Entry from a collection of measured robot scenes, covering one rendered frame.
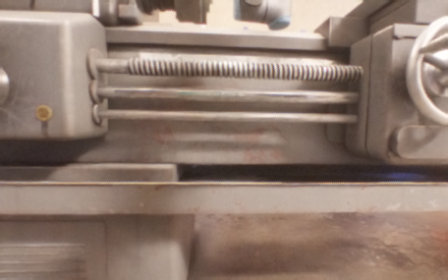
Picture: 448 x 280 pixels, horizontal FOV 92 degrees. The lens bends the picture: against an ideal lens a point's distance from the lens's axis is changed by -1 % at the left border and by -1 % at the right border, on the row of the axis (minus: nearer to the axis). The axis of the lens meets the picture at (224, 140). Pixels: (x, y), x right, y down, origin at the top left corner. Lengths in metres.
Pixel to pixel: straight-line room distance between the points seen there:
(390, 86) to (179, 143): 0.52
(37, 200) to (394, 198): 0.74
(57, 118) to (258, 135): 0.47
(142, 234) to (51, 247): 0.22
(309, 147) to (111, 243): 0.59
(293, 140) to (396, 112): 0.24
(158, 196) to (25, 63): 0.36
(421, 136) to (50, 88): 0.76
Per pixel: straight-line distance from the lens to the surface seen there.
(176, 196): 0.47
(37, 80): 0.56
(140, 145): 0.64
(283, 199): 0.49
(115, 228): 0.64
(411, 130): 0.60
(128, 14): 0.69
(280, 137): 0.64
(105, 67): 0.59
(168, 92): 0.54
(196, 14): 0.89
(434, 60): 0.56
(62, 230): 0.70
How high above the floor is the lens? 0.58
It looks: 4 degrees down
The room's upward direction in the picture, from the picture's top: 1 degrees clockwise
